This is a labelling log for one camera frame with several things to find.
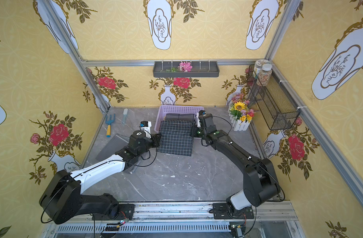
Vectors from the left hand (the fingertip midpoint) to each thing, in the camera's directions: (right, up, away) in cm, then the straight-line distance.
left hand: (156, 132), depth 85 cm
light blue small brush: (-31, +11, +32) cm, 46 cm away
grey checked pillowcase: (+10, +10, +25) cm, 28 cm away
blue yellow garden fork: (-38, +1, +21) cm, 44 cm away
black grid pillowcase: (+11, -3, 0) cm, 12 cm away
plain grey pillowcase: (-29, -8, +15) cm, 34 cm away
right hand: (+23, +4, +3) cm, 24 cm away
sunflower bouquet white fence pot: (+52, +10, +11) cm, 55 cm away
